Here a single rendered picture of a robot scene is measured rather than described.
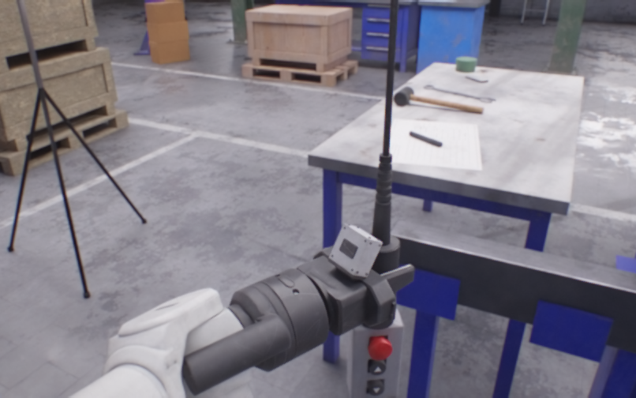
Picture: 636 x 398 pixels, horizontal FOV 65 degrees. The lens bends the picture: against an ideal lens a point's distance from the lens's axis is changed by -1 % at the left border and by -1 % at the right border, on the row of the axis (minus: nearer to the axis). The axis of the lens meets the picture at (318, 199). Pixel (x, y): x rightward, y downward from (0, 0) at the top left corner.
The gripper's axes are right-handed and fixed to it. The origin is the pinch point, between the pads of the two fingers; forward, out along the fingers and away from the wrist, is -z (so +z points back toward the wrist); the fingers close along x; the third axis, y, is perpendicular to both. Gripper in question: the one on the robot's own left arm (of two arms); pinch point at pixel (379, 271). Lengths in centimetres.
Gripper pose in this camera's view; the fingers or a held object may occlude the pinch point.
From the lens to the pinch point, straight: 62.0
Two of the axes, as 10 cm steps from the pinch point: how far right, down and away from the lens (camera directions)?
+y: -0.1, -8.9, -4.5
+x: 6.0, 3.6, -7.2
